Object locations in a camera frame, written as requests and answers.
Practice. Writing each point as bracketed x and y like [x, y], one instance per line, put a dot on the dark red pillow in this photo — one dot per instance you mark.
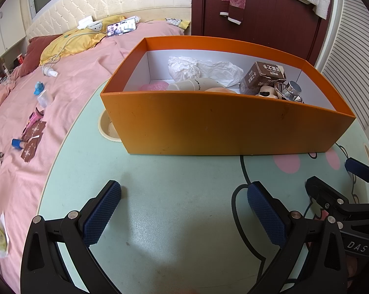
[37, 52]

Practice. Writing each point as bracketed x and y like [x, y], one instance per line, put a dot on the white slatted panel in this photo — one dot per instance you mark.
[356, 67]

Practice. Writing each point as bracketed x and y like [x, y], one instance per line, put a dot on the dark red wooden door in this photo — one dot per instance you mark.
[264, 30]

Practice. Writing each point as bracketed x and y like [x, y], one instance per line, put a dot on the smartphone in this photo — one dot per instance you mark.
[121, 27]

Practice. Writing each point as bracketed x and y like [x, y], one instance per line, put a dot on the orange cardboard box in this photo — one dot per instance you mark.
[202, 122]

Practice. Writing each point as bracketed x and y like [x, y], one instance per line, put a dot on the red small container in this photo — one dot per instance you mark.
[21, 59]

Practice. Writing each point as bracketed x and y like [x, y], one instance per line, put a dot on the white charger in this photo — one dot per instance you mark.
[85, 22]

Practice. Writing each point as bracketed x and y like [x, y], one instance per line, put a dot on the clear tape roll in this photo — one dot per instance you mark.
[45, 98]

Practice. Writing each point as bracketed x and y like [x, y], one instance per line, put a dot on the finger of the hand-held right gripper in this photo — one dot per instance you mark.
[322, 190]
[359, 168]

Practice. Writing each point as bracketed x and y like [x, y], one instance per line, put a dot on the blue toy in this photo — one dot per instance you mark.
[39, 88]

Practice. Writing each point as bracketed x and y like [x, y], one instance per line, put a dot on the pink round item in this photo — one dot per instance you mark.
[155, 86]

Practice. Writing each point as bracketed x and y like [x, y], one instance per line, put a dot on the white plastic bag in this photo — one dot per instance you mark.
[184, 67]

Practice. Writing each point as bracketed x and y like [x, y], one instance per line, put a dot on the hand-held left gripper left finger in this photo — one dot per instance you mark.
[101, 211]

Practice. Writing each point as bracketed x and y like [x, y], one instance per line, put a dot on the white wall cabinet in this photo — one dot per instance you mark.
[6, 27]

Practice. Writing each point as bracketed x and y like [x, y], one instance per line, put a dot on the blue tube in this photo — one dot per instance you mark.
[18, 144]

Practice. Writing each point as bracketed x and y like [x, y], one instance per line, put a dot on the person's right hand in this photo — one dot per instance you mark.
[354, 268]

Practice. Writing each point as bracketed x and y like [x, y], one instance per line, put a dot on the pink bed sheet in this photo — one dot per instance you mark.
[80, 67]

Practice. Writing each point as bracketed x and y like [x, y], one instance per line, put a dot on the brown plush toy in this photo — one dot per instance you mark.
[221, 89]

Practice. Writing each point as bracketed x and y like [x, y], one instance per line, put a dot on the brown card box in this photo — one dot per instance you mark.
[261, 76]

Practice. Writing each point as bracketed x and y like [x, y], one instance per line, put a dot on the green cartoon desktop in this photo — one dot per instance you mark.
[172, 190]

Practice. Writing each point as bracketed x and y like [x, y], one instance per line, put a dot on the yellow pillow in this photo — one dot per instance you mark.
[74, 43]

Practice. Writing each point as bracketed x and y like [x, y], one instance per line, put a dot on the white cat-face gadget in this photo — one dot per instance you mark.
[96, 26]

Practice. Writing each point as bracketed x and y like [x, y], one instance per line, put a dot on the yellow white patterned cloth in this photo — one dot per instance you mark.
[176, 22]

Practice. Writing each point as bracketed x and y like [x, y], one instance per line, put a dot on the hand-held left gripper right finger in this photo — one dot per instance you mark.
[265, 214]

